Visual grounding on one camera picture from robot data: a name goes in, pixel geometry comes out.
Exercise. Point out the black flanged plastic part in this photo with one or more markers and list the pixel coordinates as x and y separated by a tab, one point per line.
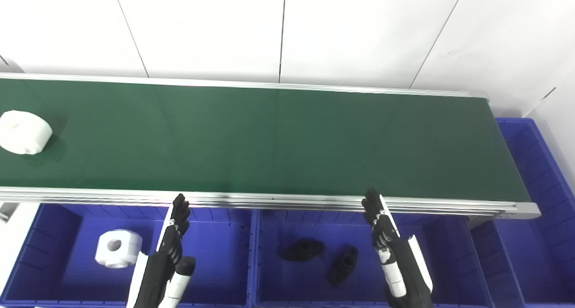
342	265
301	250

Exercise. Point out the white cylindrical plastic part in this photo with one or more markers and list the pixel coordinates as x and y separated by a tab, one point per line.
128	247
20	133

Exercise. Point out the empty blue plastic bin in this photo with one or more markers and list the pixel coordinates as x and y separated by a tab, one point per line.
530	254

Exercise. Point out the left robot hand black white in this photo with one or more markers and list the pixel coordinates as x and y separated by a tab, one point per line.
159	272

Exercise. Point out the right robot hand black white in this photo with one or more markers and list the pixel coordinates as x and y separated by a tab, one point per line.
404	272

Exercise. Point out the blue plastic bin white parts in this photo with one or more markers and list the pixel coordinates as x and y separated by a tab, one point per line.
67	281

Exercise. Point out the green conveyor belt aluminium frame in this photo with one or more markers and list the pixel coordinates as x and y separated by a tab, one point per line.
269	137

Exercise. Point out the blue plastic bin black parts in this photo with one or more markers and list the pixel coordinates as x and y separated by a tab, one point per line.
287	285

